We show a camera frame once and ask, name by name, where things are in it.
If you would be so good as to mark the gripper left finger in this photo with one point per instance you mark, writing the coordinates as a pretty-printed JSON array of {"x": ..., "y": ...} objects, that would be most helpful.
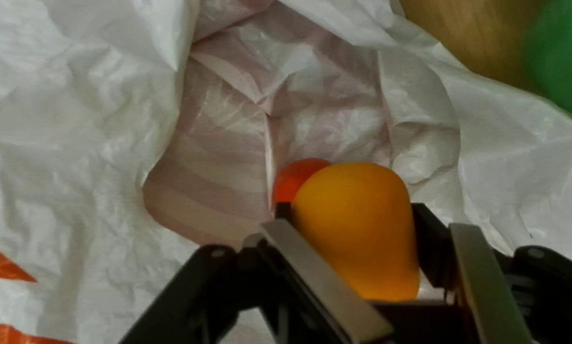
[{"x": 325, "y": 287}]

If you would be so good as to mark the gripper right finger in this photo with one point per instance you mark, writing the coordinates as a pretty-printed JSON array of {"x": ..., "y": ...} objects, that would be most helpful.
[{"x": 489, "y": 299}]

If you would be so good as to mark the green toy apple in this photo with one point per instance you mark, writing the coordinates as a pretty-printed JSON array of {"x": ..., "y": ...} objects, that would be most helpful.
[{"x": 566, "y": 58}]

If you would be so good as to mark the white orange plastic bag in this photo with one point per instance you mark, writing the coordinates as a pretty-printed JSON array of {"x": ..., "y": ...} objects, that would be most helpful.
[{"x": 76, "y": 127}]

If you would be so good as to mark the orange toy pear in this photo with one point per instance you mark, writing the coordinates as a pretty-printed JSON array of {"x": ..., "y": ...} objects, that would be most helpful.
[{"x": 355, "y": 222}]

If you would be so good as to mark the small red-orange toy fruit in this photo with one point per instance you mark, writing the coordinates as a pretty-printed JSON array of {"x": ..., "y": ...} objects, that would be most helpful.
[{"x": 292, "y": 182}]

